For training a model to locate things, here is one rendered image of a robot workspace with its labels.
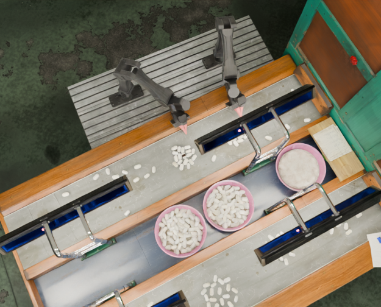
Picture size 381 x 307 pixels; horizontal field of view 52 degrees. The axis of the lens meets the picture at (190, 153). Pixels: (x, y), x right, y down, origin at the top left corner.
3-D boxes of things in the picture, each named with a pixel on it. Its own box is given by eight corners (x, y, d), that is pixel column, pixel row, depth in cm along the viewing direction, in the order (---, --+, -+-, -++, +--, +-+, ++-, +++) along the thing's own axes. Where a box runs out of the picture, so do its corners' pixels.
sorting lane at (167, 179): (4, 217, 206) (2, 217, 203) (298, 73, 227) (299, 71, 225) (25, 270, 199) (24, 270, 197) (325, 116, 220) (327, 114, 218)
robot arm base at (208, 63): (238, 50, 228) (233, 41, 229) (206, 63, 226) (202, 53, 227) (236, 57, 235) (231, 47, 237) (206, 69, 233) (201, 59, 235)
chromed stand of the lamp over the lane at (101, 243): (68, 228, 209) (36, 220, 165) (102, 211, 211) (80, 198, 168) (82, 261, 204) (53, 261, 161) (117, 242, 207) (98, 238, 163)
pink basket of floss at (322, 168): (266, 184, 215) (269, 181, 205) (280, 141, 221) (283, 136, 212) (313, 201, 212) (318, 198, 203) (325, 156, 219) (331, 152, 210)
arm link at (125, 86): (134, 88, 221) (131, 63, 189) (128, 98, 219) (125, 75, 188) (124, 84, 221) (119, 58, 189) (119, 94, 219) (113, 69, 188)
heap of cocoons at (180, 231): (151, 222, 209) (150, 220, 202) (190, 201, 211) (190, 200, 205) (171, 262, 203) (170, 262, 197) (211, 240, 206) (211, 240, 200)
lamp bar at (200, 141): (193, 141, 183) (193, 136, 176) (306, 84, 190) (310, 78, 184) (201, 155, 181) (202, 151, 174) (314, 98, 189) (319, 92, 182)
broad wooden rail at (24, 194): (8, 201, 222) (-8, 196, 204) (281, 67, 243) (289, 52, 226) (16, 220, 219) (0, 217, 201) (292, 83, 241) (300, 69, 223)
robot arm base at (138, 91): (142, 89, 221) (138, 78, 223) (110, 102, 219) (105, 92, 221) (144, 95, 229) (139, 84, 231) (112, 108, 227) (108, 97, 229)
